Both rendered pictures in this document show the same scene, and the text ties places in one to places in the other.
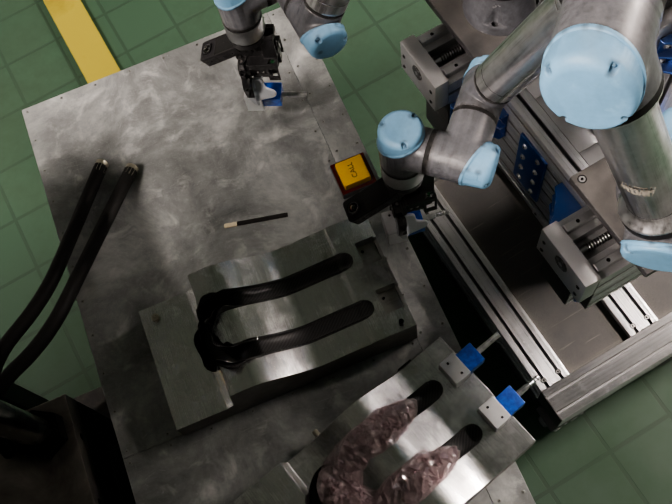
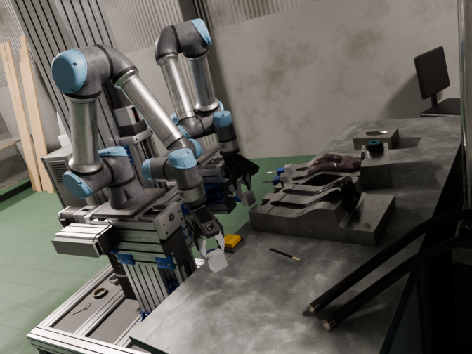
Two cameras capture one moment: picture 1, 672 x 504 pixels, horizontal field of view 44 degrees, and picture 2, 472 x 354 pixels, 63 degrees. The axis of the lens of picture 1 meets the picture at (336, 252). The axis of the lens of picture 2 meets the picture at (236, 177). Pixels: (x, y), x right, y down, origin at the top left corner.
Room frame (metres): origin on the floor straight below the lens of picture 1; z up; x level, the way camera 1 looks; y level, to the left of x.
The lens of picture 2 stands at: (1.66, 0.95, 1.58)
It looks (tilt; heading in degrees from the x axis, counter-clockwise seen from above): 21 degrees down; 228
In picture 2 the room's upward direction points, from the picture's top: 15 degrees counter-clockwise
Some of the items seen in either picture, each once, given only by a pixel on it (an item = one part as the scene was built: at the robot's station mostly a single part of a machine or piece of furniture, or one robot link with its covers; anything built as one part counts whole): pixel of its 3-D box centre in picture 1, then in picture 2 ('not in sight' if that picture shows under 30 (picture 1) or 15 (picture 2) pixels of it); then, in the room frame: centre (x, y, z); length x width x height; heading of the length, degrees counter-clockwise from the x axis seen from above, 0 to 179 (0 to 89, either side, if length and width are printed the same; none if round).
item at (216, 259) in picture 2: (277, 94); (210, 254); (1.03, 0.03, 0.91); 0.13 x 0.05 x 0.05; 72
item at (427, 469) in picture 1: (382, 467); (331, 161); (0.22, 0.02, 0.90); 0.26 x 0.18 x 0.08; 114
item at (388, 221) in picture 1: (417, 220); (239, 197); (0.66, -0.17, 0.91); 0.13 x 0.05 x 0.05; 90
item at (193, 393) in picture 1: (273, 318); (319, 205); (0.56, 0.15, 0.87); 0.50 x 0.26 x 0.14; 97
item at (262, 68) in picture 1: (256, 49); (199, 214); (1.03, 0.04, 1.07); 0.09 x 0.08 x 0.12; 72
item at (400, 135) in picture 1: (403, 144); (224, 126); (0.65, -0.15, 1.23); 0.09 x 0.08 x 0.11; 56
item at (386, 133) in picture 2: not in sight; (376, 138); (-0.24, 0.03, 0.83); 0.20 x 0.15 x 0.07; 97
